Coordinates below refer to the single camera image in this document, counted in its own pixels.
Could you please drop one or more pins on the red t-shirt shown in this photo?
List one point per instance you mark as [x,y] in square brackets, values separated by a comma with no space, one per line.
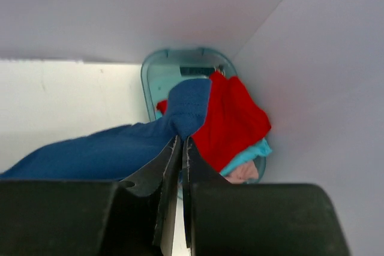
[218,113]

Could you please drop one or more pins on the light blue t-shirt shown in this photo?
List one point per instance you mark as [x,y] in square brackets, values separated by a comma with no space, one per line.
[256,153]

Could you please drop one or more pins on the teal plastic basket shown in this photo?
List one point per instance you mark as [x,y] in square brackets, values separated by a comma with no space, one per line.
[164,69]

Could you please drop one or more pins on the light pink t-shirt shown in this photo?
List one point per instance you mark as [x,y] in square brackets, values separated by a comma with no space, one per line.
[244,173]

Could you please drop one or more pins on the blue mickey t-shirt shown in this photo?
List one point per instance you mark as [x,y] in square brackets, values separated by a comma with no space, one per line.
[115,153]

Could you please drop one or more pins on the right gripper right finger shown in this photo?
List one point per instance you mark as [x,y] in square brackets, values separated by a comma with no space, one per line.
[199,181]

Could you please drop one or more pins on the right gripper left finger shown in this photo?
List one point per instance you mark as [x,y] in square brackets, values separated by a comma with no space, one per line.
[154,191]

